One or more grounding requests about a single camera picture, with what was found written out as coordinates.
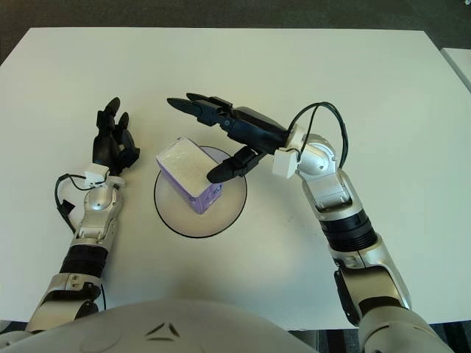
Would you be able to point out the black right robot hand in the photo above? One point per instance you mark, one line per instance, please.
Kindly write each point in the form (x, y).
(254, 128)

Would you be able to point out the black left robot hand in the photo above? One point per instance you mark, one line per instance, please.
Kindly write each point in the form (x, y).
(106, 147)

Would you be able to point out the purple tissue paper pack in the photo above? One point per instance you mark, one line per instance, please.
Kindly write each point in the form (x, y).
(184, 162)

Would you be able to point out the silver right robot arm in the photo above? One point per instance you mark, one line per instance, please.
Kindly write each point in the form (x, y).
(346, 206)

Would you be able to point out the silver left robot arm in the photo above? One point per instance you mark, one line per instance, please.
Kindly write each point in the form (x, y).
(93, 220)

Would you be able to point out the white plate with black rim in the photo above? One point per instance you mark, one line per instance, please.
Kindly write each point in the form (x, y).
(228, 209)

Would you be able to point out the grey robot torso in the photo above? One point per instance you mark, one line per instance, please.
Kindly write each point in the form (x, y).
(176, 327)

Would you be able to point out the white side table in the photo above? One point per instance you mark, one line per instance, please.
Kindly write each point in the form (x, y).
(461, 64)

